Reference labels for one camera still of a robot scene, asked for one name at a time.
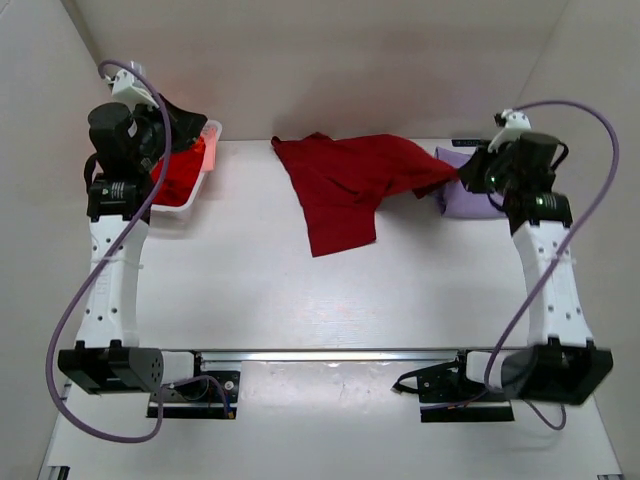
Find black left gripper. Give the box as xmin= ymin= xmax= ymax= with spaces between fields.
xmin=140 ymin=83 xmax=212 ymax=158

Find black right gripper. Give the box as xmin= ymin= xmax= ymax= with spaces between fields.
xmin=457 ymin=141 xmax=521 ymax=198

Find dark red t shirt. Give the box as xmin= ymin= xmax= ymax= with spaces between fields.
xmin=271 ymin=133 xmax=458 ymax=257

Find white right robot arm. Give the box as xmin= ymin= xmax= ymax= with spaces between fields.
xmin=448 ymin=128 xmax=613 ymax=406

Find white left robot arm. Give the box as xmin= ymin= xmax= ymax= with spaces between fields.
xmin=57 ymin=102 xmax=207 ymax=395

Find pink t shirt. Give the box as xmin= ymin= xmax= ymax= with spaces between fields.
xmin=201 ymin=129 xmax=219 ymax=172

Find folded lilac t shirt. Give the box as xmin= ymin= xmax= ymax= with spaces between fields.
xmin=432 ymin=147 xmax=505 ymax=220

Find blue label sticker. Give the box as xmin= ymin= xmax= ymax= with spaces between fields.
xmin=451 ymin=138 xmax=485 ymax=148

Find orange red t shirt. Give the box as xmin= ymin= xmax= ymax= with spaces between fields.
xmin=153 ymin=136 xmax=206 ymax=207

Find white plastic laundry basket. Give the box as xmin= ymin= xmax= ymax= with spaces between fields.
xmin=151 ymin=120 xmax=222 ymax=218

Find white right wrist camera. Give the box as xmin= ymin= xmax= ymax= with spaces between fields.
xmin=487 ymin=109 xmax=531 ymax=153

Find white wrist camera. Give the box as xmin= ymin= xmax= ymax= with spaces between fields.
xmin=487 ymin=109 xmax=531 ymax=153
xmin=106 ymin=69 xmax=158 ymax=111

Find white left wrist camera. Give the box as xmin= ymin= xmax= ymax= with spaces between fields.
xmin=106 ymin=69 xmax=158 ymax=111

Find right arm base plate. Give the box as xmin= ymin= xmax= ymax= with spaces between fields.
xmin=391 ymin=350 xmax=515 ymax=424

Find aluminium table edge rail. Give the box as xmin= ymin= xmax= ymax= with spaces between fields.
xmin=194 ymin=348 xmax=457 ymax=363

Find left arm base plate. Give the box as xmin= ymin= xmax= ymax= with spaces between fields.
xmin=146 ymin=351 xmax=241 ymax=420

